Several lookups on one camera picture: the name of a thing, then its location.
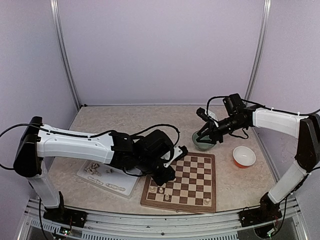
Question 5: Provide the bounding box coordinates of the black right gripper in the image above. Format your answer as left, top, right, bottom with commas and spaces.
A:
196, 114, 246, 144

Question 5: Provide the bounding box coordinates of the wooden chess board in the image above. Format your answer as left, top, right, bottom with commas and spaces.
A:
140, 152, 217, 214

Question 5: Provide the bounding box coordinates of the white plastic divided tray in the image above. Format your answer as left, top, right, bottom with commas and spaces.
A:
77, 160, 141, 199

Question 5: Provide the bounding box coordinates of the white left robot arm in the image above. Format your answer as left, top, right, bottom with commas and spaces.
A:
13, 116, 176, 226

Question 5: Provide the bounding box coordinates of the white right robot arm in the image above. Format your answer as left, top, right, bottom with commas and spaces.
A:
194, 93, 320, 227

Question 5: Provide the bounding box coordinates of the pile of white chess pieces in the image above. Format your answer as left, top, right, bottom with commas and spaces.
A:
84, 162, 114, 177

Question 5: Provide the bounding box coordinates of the green ceramic bowl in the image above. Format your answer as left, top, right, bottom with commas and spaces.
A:
192, 131, 215, 152

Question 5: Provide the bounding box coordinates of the orange white bowl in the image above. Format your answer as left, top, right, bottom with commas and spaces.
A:
232, 146, 257, 169

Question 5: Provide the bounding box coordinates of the white queen piece lying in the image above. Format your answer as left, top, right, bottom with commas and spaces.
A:
88, 176, 104, 185

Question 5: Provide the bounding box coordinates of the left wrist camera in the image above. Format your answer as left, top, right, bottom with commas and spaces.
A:
161, 145, 188, 168

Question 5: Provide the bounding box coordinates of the front aluminium rail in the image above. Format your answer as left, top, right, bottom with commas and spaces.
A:
17, 197, 308, 240

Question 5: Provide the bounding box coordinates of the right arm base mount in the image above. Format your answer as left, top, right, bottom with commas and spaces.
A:
238, 207, 283, 228

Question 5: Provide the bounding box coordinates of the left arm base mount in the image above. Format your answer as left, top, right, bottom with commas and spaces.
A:
43, 206, 88, 228

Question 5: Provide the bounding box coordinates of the right aluminium frame post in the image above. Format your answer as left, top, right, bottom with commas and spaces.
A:
244, 0, 272, 101

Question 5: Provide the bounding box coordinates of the aluminium frame post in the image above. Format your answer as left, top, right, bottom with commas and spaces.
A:
50, 0, 82, 111
244, 0, 272, 101

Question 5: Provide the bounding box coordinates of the left aluminium frame post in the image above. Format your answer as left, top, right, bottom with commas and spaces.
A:
50, 0, 82, 111

